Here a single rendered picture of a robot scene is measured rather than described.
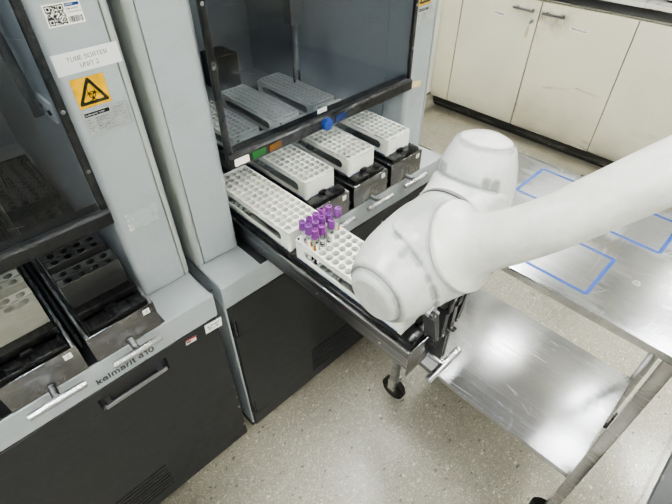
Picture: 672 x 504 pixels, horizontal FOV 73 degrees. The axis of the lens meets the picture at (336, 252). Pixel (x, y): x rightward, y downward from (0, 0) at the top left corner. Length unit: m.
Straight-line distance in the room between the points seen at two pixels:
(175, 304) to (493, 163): 0.74
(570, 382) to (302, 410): 0.87
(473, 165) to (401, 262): 0.17
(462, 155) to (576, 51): 2.51
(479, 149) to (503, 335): 1.09
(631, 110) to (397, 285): 2.66
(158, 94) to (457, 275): 0.63
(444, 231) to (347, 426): 1.26
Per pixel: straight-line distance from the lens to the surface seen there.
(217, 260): 1.14
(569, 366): 1.62
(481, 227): 0.47
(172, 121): 0.93
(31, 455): 1.13
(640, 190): 0.46
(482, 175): 0.59
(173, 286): 1.11
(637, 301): 1.07
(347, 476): 1.60
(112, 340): 1.00
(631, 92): 3.02
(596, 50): 3.04
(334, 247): 0.94
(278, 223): 1.01
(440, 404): 1.75
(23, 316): 0.99
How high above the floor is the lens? 1.49
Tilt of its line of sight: 42 degrees down
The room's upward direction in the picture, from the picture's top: straight up
